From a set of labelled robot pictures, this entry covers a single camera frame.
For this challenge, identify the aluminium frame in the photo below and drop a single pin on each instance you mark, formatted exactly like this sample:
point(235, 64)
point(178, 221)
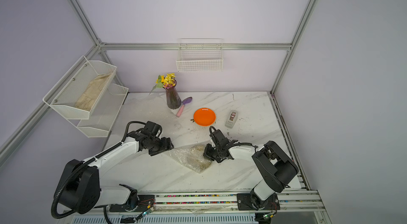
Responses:
point(42, 39)

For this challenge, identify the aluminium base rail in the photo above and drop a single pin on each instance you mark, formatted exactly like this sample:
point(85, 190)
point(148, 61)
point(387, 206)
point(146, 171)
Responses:
point(290, 207)

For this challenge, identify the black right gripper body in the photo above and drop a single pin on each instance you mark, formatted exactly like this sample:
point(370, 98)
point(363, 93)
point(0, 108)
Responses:
point(212, 152)

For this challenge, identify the white tape dispenser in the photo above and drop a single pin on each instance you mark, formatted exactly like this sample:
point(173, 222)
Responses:
point(231, 119)

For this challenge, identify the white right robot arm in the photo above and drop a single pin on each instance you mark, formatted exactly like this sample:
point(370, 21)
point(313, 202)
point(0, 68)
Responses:
point(276, 168)

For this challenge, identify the beige cloth in shelf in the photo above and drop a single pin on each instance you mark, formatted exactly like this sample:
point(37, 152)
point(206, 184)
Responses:
point(87, 100)

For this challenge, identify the white wire wall basket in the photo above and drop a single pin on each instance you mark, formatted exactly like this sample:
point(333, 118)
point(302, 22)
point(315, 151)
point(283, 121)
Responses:
point(200, 55)

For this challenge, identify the yellow patterned dinner plate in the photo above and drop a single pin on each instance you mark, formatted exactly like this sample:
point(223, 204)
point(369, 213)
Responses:
point(194, 159)

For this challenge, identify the clear bubble wrap sheet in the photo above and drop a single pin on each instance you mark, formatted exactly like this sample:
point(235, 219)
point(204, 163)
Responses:
point(179, 154)
point(152, 108)

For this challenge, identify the yellow artificial flowers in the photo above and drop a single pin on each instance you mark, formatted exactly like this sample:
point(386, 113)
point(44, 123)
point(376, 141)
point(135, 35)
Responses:
point(167, 82)

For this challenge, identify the orange dinner plate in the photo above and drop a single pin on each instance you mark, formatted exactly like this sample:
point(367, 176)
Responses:
point(204, 117)

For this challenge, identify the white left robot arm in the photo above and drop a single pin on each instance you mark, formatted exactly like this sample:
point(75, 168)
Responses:
point(79, 189)

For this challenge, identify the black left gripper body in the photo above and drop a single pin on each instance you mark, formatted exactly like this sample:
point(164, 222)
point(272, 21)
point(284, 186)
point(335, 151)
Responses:
point(159, 146)

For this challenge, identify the white mesh two-tier shelf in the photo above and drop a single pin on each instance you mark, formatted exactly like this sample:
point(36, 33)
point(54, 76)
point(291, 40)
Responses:
point(98, 122)

